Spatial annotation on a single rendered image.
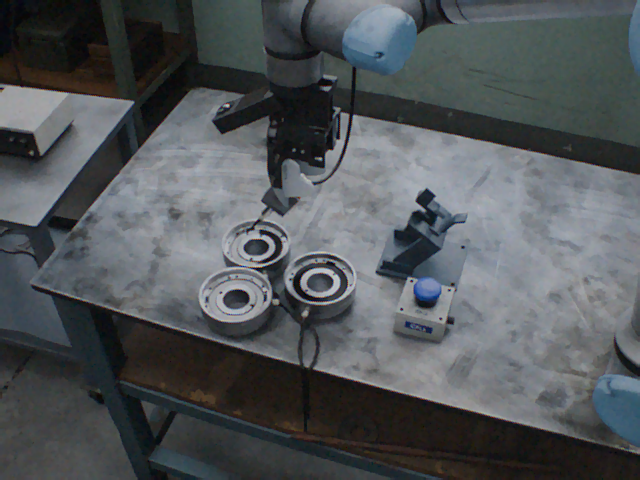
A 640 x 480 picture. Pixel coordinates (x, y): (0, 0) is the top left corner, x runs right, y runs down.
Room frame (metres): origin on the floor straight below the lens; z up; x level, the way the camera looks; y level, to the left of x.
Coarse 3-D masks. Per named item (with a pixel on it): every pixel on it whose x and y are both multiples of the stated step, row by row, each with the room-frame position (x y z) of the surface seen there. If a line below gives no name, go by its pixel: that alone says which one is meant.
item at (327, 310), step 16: (304, 256) 0.76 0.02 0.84; (320, 256) 0.77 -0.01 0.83; (336, 256) 0.76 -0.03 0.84; (288, 272) 0.73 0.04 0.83; (320, 272) 0.74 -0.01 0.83; (352, 272) 0.73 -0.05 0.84; (288, 288) 0.70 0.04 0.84; (304, 288) 0.71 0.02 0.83; (336, 288) 0.70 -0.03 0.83; (352, 288) 0.69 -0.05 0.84; (304, 304) 0.67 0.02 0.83; (320, 304) 0.66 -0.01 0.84; (336, 304) 0.67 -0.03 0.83
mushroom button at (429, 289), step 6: (420, 282) 0.67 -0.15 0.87; (426, 282) 0.67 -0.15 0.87; (432, 282) 0.67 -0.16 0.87; (414, 288) 0.66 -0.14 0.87; (420, 288) 0.66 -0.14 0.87; (426, 288) 0.66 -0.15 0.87; (432, 288) 0.66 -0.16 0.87; (438, 288) 0.66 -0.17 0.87; (414, 294) 0.66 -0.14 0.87; (420, 294) 0.65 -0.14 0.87; (426, 294) 0.65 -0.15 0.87; (432, 294) 0.65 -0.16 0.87; (438, 294) 0.65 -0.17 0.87; (426, 300) 0.65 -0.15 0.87; (432, 300) 0.65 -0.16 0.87
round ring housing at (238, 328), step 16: (224, 272) 0.73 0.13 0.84; (240, 272) 0.73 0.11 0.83; (256, 272) 0.73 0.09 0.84; (208, 288) 0.71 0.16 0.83; (224, 288) 0.71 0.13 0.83; (240, 288) 0.71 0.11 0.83; (208, 304) 0.68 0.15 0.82; (224, 304) 0.69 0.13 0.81; (208, 320) 0.65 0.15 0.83; (224, 320) 0.64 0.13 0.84; (240, 320) 0.64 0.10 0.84; (256, 320) 0.64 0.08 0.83; (240, 336) 0.64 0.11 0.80
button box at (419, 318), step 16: (448, 288) 0.69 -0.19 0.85; (400, 304) 0.66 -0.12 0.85; (416, 304) 0.66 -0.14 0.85; (432, 304) 0.65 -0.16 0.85; (448, 304) 0.66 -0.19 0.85; (400, 320) 0.64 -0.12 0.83; (416, 320) 0.63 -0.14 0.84; (432, 320) 0.63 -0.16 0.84; (448, 320) 0.65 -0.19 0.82; (416, 336) 0.63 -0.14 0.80; (432, 336) 0.63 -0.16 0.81
